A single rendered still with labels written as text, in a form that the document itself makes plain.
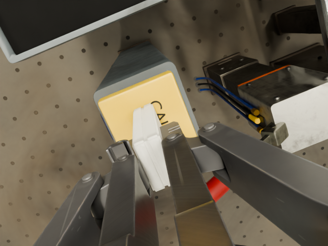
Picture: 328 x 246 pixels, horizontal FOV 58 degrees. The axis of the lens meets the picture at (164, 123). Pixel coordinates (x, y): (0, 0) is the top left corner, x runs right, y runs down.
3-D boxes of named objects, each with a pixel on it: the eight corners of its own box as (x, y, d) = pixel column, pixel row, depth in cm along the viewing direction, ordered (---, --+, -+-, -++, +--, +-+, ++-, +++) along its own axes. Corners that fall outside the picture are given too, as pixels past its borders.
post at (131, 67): (162, 70, 67) (206, 138, 25) (131, 83, 67) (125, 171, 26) (149, 38, 65) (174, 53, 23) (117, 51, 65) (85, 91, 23)
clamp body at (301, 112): (246, 80, 70) (355, 130, 35) (200, 99, 70) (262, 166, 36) (237, 51, 68) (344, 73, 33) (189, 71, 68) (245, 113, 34)
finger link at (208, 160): (166, 161, 13) (228, 136, 13) (158, 126, 18) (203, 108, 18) (178, 187, 14) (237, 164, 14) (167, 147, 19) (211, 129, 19)
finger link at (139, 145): (167, 188, 16) (153, 193, 16) (157, 141, 22) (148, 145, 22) (145, 140, 15) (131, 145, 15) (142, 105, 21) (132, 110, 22)
